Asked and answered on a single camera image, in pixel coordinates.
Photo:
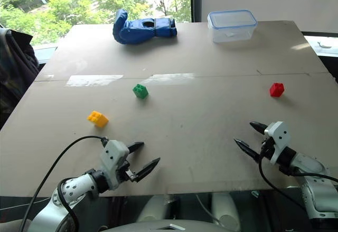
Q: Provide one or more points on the yellow toy brick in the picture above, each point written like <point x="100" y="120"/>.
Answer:
<point x="98" y="119"/>

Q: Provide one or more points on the dark jacket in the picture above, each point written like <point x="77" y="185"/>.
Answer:
<point x="14" y="76"/>

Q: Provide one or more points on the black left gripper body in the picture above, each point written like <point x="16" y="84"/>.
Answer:
<point x="124" y="173"/>

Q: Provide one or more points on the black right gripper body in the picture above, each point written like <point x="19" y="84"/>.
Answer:
<point x="267" y="148"/>

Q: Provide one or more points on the green toy brick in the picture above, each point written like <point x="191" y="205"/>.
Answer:
<point x="140" y="91"/>

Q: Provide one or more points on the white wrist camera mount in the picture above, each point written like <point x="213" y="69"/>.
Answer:
<point x="114" y="156"/>
<point x="279" y="138"/>

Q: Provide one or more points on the red toy brick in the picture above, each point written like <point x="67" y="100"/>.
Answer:
<point x="276" y="89"/>

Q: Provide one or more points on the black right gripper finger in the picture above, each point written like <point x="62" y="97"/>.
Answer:
<point x="258" y="126"/>
<point x="246" y="148"/>

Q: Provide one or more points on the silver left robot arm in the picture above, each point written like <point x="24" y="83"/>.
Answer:
<point x="76" y="187"/>

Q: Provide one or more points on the blue boxing glove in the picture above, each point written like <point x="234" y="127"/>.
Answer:
<point x="142" y="29"/>

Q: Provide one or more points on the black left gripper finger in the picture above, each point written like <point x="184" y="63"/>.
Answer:
<point x="148" y="169"/>
<point x="135" y="146"/>

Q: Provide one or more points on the white robot leg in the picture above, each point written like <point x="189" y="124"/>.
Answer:
<point x="224" y="211"/>
<point x="153" y="208"/>

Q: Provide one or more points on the clear plastic container blue lid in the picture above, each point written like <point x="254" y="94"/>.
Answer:
<point x="231" y="26"/>

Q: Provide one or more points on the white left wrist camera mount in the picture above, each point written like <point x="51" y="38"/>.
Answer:
<point x="114" y="156"/>

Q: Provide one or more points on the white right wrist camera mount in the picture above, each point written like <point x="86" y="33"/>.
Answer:
<point x="279" y="138"/>

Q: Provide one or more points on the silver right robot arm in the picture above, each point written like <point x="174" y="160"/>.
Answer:
<point x="311" y="179"/>

